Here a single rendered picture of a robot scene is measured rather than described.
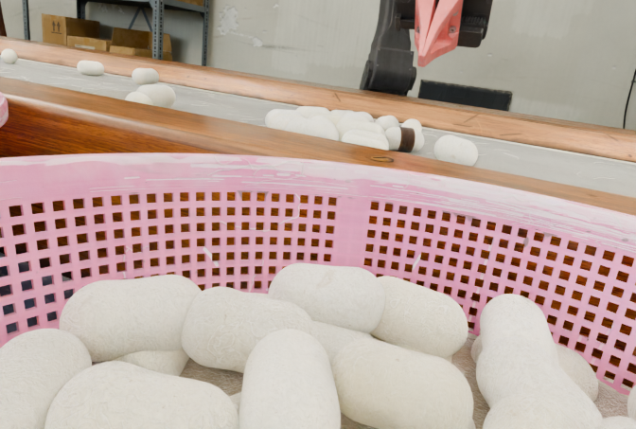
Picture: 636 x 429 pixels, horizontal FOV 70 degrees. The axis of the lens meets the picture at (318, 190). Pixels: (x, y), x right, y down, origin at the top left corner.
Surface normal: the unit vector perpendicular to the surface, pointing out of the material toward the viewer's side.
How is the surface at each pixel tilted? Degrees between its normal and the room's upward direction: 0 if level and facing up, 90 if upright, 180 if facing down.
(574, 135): 45
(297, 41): 90
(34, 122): 90
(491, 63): 91
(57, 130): 90
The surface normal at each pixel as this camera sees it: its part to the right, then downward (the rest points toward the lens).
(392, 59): 0.13, 0.09
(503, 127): -0.18, -0.52
